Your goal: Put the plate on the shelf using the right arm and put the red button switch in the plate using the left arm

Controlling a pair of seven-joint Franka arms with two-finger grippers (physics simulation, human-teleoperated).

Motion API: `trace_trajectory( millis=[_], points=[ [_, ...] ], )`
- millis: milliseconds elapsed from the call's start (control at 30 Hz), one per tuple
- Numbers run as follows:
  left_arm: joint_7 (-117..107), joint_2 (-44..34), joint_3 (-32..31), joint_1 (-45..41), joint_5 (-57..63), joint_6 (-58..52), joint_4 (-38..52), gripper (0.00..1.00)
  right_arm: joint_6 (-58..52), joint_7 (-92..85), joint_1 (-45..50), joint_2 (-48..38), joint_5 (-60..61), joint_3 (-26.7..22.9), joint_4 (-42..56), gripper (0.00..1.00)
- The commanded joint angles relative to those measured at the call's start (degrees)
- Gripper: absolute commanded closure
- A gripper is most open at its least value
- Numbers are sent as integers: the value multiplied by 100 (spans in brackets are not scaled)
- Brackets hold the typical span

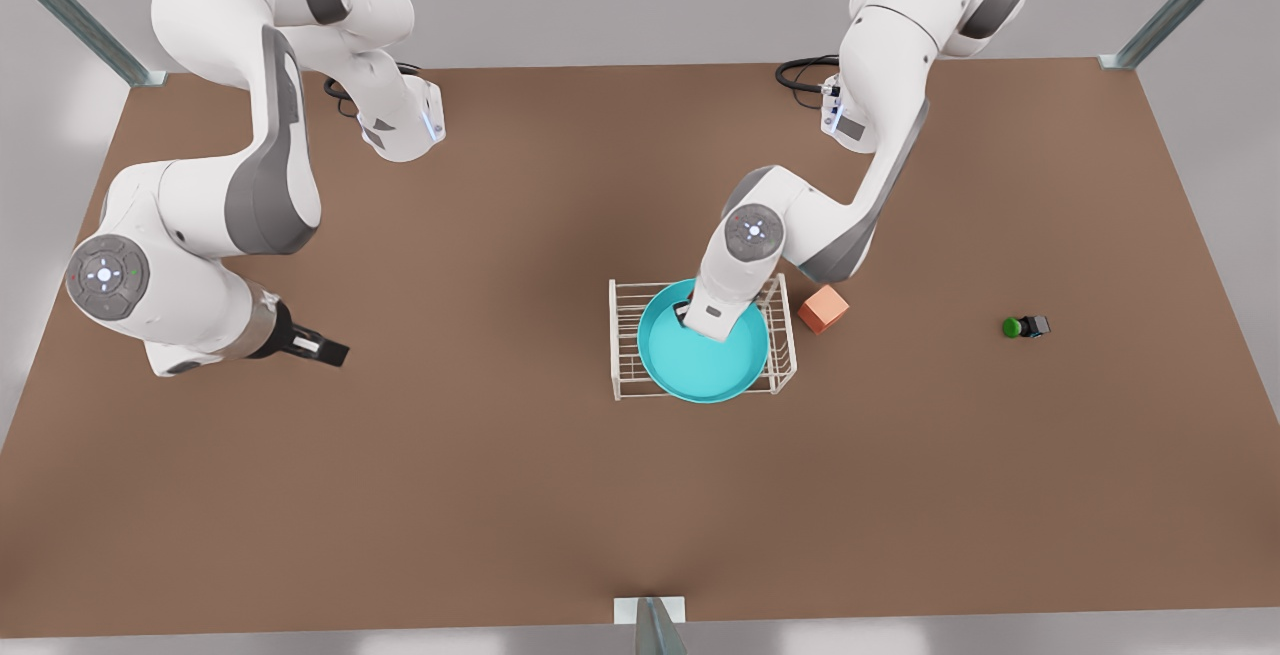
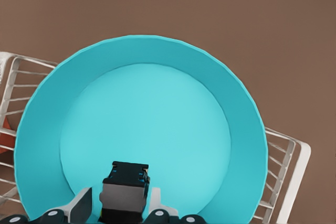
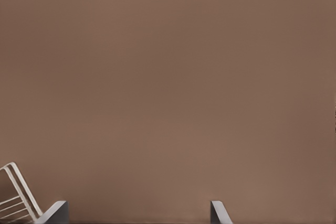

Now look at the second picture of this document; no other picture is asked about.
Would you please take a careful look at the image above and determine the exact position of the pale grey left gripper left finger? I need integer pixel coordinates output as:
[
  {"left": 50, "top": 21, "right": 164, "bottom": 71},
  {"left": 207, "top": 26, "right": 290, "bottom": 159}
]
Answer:
[{"left": 39, "top": 187, "right": 93, "bottom": 224}]

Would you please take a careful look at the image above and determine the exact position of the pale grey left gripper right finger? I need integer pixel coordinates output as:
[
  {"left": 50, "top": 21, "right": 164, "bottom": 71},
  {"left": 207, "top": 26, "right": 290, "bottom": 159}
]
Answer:
[{"left": 143, "top": 187, "right": 180, "bottom": 224}]

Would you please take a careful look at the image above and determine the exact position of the black and grey button switch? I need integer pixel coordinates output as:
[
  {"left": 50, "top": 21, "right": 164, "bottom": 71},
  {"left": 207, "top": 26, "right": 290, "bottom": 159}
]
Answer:
[{"left": 99, "top": 161, "right": 151, "bottom": 224}]

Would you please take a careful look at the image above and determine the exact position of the cyan round plate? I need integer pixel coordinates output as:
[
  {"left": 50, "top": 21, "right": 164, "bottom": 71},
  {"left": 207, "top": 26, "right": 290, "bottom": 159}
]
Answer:
[{"left": 14, "top": 34, "right": 269, "bottom": 224}]

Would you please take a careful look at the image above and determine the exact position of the orange red block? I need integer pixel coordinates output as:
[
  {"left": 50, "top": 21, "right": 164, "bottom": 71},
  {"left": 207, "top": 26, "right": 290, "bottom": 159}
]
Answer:
[{"left": 0, "top": 117, "right": 17, "bottom": 156}]

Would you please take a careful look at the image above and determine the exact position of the white wire shelf rack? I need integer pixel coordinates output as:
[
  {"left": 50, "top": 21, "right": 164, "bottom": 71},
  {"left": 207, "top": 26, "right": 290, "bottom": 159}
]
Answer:
[{"left": 0, "top": 51, "right": 312, "bottom": 224}]

